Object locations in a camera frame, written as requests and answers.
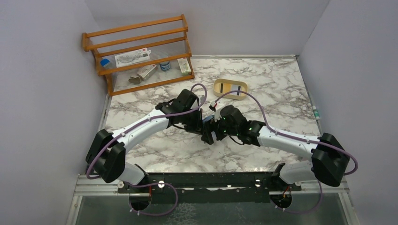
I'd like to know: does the green white small box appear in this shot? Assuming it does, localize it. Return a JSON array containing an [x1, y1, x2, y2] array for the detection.
[[177, 58, 192, 76]]

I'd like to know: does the yellow grey card in tray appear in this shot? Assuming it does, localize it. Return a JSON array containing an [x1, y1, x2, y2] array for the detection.
[[219, 83, 242, 93]]

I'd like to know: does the aluminium frame rail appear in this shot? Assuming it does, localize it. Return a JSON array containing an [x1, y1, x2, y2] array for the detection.
[[73, 175, 125, 196]]

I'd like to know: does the blue white eraser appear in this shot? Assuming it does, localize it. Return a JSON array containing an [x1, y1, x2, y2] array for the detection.
[[100, 59, 114, 69]]

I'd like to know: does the wooden tiered shelf rack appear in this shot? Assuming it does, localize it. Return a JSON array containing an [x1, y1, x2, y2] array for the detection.
[[82, 14, 195, 96]]

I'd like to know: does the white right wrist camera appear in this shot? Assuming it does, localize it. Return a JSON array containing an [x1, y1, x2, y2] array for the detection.
[[209, 101, 223, 112]]

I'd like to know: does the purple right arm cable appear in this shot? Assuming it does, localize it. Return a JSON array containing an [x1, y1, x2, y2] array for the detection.
[[213, 90, 359, 216]]

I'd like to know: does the blue white small jar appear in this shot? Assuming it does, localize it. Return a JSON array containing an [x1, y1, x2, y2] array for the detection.
[[159, 61, 171, 71]]

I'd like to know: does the white blister pack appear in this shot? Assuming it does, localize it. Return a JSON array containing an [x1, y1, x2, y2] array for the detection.
[[115, 48, 152, 68]]

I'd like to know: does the beige oval tray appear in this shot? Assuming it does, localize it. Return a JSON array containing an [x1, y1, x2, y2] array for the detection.
[[213, 78, 248, 100]]

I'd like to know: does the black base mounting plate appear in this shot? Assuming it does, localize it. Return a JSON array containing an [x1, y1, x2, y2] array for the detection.
[[117, 172, 302, 204]]

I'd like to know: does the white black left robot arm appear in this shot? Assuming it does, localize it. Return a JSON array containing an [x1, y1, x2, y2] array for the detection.
[[85, 89, 203, 185]]

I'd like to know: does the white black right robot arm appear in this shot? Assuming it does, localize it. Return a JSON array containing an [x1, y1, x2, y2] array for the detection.
[[201, 105, 350, 187]]

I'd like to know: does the blue leather card holder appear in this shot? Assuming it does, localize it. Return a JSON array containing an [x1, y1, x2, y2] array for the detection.
[[202, 115, 214, 123]]

